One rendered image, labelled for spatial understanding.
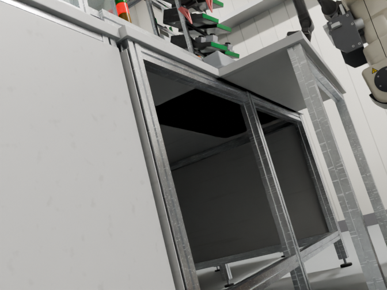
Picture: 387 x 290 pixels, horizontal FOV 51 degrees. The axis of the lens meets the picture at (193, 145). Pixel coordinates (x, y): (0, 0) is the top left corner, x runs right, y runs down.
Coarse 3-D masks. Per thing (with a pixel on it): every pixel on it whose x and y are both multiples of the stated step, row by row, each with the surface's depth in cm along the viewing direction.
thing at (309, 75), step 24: (288, 48) 129; (312, 72) 129; (312, 96) 125; (336, 96) 188; (312, 120) 124; (336, 144) 122; (360, 144) 193; (336, 168) 120; (360, 168) 192; (336, 192) 119; (360, 216) 115; (384, 216) 186; (360, 240) 115; (384, 240) 185; (384, 288) 111
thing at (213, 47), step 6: (174, 36) 211; (180, 36) 208; (174, 42) 211; (180, 42) 208; (186, 42) 206; (192, 42) 203; (204, 42) 198; (210, 42) 196; (186, 48) 206; (198, 48) 203; (204, 48) 202; (210, 48) 201; (216, 48) 200; (222, 48) 202
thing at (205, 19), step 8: (176, 8) 210; (168, 16) 214; (176, 16) 210; (184, 16) 207; (192, 16) 203; (200, 16) 200; (208, 16) 202; (168, 24) 218; (176, 24) 217; (200, 24) 213; (208, 24) 211
